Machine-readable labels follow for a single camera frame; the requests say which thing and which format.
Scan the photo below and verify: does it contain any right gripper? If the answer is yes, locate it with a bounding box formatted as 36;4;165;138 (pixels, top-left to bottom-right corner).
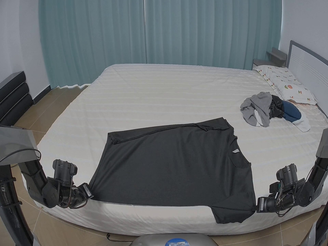
256;196;274;213

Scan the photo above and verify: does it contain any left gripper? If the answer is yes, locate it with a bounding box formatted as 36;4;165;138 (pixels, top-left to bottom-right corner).
72;184;93;206

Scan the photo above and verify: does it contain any black T-shirt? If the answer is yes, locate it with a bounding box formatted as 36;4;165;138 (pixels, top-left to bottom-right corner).
88;117;257;224

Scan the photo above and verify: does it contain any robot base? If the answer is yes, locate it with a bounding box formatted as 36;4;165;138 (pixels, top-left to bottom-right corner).
128;233;218;246

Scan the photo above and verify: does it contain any pile of clothes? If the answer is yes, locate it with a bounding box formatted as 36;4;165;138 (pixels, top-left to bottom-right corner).
240;92;310;133

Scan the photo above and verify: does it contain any bed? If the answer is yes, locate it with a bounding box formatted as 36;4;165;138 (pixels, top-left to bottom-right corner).
26;40;328;236

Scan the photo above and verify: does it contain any black chest of drawers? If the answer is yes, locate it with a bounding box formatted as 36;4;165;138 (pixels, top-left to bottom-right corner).
0;71;34;125

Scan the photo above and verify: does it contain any white printed pillow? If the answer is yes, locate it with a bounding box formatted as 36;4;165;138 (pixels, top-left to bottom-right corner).
253;65;319;105

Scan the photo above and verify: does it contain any grey bedside table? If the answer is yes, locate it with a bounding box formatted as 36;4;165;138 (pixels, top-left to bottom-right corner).
253;48;287;68

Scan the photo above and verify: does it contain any blue-green curtain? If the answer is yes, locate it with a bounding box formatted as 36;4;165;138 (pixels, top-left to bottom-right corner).
145;0;282;70
38;0;147;89

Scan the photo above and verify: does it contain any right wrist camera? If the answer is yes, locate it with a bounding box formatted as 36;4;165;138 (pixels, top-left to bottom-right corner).
269;182;282;195

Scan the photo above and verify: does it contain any black cable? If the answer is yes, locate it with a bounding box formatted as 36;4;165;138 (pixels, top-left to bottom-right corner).
106;233;134;243
0;149;42;167
276;207;295;217

